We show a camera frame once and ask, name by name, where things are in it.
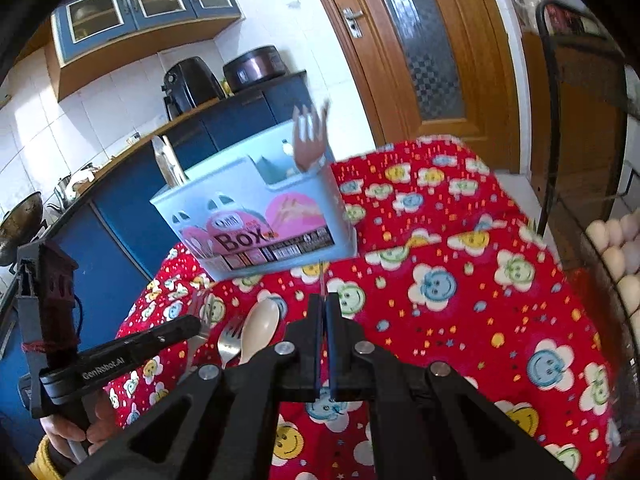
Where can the blue kitchen counter cabinet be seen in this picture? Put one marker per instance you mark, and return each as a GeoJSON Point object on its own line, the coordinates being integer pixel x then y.
{"type": "Point", "coordinates": [125, 225]}

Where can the person's left hand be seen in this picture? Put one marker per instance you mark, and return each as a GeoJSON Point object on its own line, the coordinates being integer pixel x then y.
{"type": "Point", "coordinates": [102, 412]}

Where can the white dish cloth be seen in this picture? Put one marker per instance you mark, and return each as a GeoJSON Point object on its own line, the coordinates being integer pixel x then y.
{"type": "Point", "coordinates": [85, 175]}

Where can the dark rice cooker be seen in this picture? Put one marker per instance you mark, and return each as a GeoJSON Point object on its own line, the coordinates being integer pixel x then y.
{"type": "Point", "coordinates": [255, 67]}

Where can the yellow sleeved left forearm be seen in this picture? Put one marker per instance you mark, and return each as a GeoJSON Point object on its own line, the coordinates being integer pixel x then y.
{"type": "Point", "coordinates": [44, 462]}

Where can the metal spoon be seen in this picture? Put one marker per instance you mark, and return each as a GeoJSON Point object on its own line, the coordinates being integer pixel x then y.
{"type": "Point", "coordinates": [166, 160]}

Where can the pile of white eggs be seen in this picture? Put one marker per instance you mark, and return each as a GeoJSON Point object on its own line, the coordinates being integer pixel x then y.
{"type": "Point", "coordinates": [612, 260]}

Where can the wooden cabinet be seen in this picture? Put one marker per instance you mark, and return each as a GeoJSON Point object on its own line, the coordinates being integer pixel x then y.
{"type": "Point", "coordinates": [570, 160]}

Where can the blue wall cabinet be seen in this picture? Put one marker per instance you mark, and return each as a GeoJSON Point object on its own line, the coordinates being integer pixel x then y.
{"type": "Point", "coordinates": [125, 5]}

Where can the metal wok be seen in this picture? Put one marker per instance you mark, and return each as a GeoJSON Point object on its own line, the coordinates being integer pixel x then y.
{"type": "Point", "coordinates": [20, 225]}

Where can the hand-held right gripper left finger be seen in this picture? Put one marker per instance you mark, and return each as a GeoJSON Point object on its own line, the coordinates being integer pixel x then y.
{"type": "Point", "coordinates": [312, 350]}

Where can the light blue utensil holder box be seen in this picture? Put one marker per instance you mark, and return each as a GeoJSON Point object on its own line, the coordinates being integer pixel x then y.
{"type": "Point", "coordinates": [230, 187]}

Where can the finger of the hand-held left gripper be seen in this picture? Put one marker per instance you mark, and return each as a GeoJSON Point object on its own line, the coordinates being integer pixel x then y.
{"type": "Point", "coordinates": [165, 332]}

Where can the beige plastic fork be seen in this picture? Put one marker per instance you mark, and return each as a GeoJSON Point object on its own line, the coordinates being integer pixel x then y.
{"type": "Point", "coordinates": [307, 145]}

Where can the black air fryer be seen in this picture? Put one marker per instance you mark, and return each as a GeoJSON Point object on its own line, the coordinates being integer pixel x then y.
{"type": "Point", "coordinates": [192, 85]}

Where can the wooden door with glass pane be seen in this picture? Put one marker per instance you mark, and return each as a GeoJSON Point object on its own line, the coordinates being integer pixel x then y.
{"type": "Point", "coordinates": [475, 60]}

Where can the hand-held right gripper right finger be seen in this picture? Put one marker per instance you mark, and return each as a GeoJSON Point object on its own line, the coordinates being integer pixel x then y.
{"type": "Point", "coordinates": [342, 355]}

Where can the stainless steel kettle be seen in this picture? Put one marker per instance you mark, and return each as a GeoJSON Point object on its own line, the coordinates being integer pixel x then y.
{"type": "Point", "coordinates": [65, 189]}

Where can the beige plastic spoon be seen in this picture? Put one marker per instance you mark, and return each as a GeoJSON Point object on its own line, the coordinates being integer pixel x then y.
{"type": "Point", "coordinates": [260, 325]}

